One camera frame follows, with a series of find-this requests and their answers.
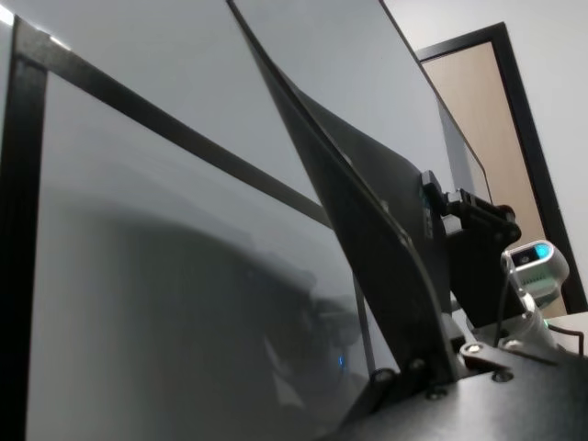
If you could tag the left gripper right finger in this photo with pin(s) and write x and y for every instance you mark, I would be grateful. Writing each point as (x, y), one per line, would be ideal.
(478, 353)

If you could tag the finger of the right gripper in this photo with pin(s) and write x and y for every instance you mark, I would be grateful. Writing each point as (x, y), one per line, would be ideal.
(432, 181)

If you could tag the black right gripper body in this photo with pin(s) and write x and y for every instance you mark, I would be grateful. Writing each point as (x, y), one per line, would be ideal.
(480, 264)

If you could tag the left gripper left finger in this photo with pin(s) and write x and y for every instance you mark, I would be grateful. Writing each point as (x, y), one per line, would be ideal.
(417, 376)

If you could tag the black robot print poster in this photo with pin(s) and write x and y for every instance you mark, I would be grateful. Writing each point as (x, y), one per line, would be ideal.
(390, 206)

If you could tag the brown wooden door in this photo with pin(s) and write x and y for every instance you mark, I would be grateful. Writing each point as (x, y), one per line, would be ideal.
(482, 115)

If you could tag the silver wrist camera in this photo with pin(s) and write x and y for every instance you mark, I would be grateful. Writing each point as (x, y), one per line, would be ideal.
(537, 271)

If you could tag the black table frame post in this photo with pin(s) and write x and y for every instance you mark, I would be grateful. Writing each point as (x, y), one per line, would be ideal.
(369, 335)

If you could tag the brown door with black frame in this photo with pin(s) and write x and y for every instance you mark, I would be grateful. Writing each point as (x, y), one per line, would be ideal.
(532, 138)

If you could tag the black metal frame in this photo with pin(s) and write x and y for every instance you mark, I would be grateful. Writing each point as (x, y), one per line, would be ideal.
(184, 124)

